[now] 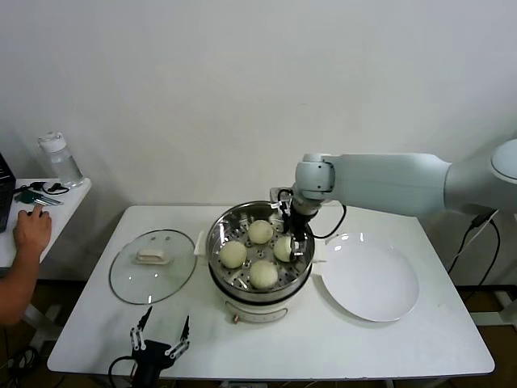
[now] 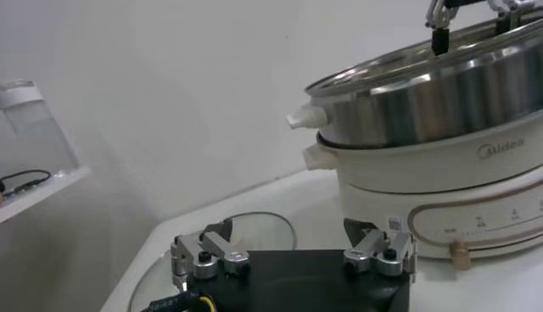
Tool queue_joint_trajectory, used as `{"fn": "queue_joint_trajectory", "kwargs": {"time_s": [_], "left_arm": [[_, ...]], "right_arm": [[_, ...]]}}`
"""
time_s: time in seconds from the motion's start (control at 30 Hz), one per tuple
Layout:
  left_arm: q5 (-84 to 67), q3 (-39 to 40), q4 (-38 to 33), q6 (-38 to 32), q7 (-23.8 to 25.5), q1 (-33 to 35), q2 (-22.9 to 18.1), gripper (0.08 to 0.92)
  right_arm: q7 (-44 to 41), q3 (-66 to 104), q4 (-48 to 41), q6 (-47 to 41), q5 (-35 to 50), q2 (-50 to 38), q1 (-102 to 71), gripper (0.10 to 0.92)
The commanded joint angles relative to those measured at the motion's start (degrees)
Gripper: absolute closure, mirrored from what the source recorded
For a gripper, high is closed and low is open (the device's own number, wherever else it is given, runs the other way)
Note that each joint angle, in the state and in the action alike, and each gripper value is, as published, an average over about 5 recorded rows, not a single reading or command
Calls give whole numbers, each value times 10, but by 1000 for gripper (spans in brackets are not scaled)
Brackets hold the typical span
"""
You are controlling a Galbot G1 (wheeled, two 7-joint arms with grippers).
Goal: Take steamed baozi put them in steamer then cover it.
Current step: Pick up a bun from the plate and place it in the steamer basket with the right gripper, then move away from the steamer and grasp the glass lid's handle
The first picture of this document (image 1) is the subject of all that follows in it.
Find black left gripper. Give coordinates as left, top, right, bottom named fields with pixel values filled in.
left=128, top=306, right=191, bottom=388

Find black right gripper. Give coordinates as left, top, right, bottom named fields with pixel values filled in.
left=279, top=200, right=314, bottom=260

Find white steamed baozi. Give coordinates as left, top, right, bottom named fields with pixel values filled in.
left=273, top=235, right=294, bottom=262
left=246, top=219, right=275, bottom=245
left=218, top=240, right=249, bottom=270
left=248, top=259, right=280, bottom=289

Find glass lid with beige handle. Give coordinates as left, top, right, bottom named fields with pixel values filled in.
left=108, top=229, right=199, bottom=306

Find person's forearm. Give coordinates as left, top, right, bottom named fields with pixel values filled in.
left=0, top=253, right=42, bottom=327

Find stainless steel steamer basket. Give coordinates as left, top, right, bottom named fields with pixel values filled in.
left=193, top=200, right=326, bottom=299

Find person's hand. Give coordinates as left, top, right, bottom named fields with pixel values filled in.
left=11, top=205, right=54, bottom=260

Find white round plate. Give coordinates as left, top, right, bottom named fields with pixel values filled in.
left=321, top=231, right=420, bottom=323

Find white electric cooking pot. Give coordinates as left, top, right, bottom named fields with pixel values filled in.
left=209, top=262, right=313, bottom=327

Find white side table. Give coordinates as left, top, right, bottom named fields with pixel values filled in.
left=0, top=178, right=93, bottom=353

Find green hex key set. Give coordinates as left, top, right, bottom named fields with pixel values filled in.
left=13, top=191, right=65, bottom=208

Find clear water bottle white cap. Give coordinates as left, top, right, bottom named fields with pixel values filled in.
left=36, top=131, right=85, bottom=190

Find black box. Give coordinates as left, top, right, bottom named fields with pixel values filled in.
left=0, top=154, right=17, bottom=234

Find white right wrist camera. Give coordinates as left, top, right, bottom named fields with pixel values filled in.
left=267, top=186, right=296, bottom=211

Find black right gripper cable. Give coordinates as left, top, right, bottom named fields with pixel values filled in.
left=309, top=203, right=348, bottom=240

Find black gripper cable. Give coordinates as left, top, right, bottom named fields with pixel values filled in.
left=309, top=203, right=348, bottom=240
left=107, top=354, right=137, bottom=388

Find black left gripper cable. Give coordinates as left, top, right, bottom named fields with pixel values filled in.
left=107, top=354, right=137, bottom=388

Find black looped cable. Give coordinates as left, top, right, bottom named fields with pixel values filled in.
left=15, top=181, right=70, bottom=196

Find black power adapter cable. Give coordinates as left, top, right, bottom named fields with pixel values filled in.
left=445, top=207, right=502, bottom=302

